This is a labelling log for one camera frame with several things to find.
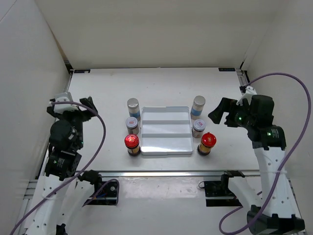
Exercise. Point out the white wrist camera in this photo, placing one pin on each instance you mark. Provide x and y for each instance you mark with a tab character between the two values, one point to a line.
63	97
247	93

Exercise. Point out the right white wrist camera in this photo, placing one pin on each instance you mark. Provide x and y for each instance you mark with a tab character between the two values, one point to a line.
247	93

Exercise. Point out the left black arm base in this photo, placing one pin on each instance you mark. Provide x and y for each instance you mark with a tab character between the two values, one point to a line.
105	192

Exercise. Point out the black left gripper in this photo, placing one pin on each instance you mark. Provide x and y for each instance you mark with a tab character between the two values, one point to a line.
78	111

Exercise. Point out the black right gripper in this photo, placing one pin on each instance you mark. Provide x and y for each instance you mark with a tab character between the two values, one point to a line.
227	105

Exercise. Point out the white divided tray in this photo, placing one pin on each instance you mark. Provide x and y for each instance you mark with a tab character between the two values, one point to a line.
166	131

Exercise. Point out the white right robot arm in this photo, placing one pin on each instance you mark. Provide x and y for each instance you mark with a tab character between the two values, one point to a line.
271	213

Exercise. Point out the red lid amber bottle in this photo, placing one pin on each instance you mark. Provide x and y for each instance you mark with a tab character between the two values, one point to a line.
208	141

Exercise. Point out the blue label spice jar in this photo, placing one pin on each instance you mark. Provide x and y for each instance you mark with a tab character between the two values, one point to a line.
133	108
197	107

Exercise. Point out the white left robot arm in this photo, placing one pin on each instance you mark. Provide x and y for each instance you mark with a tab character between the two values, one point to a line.
63	190

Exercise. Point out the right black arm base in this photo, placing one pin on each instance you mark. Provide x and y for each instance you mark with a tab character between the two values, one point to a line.
217	193

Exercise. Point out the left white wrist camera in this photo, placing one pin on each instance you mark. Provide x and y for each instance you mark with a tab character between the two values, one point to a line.
63	97

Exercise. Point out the grey lid small jar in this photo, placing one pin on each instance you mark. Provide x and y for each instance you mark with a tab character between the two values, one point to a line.
132	125
198	128

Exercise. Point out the red lid dark bottle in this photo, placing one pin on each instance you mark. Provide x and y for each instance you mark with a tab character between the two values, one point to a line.
132	144

